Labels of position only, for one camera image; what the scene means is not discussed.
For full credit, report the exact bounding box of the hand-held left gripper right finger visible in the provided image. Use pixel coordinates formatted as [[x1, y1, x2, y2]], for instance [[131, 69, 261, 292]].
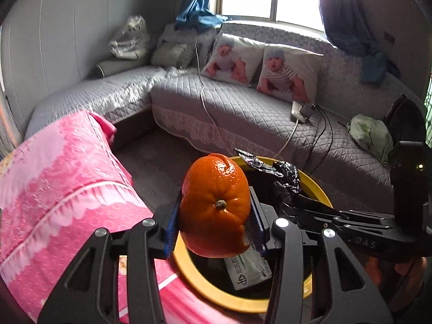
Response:
[[249, 187, 394, 324]]

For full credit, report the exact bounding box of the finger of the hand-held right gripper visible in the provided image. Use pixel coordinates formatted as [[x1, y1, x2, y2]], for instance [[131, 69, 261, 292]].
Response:
[[293, 206, 348, 237]]

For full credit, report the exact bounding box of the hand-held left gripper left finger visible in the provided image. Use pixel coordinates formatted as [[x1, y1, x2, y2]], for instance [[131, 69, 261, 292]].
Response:
[[37, 196, 183, 324]]

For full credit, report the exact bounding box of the orange fruit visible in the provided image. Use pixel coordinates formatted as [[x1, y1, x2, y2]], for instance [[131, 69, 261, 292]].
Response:
[[178, 153, 252, 259]]

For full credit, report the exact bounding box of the yellow trash bin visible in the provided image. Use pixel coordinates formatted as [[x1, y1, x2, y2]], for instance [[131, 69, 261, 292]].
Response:
[[170, 155, 335, 314]]

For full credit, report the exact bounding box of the person's right hand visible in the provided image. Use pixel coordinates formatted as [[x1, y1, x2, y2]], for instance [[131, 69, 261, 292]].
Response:
[[364, 256, 427, 311]]

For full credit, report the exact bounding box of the clear white plastic packet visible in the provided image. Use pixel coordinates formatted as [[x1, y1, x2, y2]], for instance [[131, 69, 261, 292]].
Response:
[[224, 252, 273, 291]]

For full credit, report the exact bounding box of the green cloth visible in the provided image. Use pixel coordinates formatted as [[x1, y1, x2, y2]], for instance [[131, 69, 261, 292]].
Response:
[[347, 114, 394, 166]]

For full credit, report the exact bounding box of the black bag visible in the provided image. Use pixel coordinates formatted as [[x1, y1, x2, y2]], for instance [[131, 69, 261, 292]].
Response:
[[383, 95, 427, 149]]

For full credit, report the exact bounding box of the white power strip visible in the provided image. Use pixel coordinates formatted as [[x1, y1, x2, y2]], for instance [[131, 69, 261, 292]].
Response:
[[277, 100, 318, 157]]

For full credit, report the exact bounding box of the grey quilted sofa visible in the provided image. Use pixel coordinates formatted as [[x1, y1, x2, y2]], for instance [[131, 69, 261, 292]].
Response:
[[25, 20, 429, 217]]

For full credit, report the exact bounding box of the pink floral bed cover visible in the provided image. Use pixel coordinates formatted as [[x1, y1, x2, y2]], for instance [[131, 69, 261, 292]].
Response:
[[0, 110, 264, 324]]

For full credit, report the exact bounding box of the baby print cushion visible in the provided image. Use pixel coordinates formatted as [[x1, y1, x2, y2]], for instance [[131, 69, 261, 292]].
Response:
[[257, 45, 324, 103], [201, 34, 265, 87]]

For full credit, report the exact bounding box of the grey bolster pillow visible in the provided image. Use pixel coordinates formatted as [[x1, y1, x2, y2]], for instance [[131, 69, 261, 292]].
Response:
[[96, 59, 149, 76]]

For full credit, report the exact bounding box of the beige cushion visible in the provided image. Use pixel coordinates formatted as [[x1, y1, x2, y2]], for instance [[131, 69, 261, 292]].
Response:
[[150, 42, 196, 69]]

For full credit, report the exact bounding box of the purple blue curtain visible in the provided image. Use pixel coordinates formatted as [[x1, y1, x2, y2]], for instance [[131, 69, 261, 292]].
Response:
[[319, 0, 402, 85]]

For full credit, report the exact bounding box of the silver plastic bag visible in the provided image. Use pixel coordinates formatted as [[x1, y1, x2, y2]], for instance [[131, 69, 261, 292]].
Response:
[[109, 15, 152, 60]]

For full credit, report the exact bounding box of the black cable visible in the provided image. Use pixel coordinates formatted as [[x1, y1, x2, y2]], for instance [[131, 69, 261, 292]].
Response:
[[302, 104, 335, 173]]

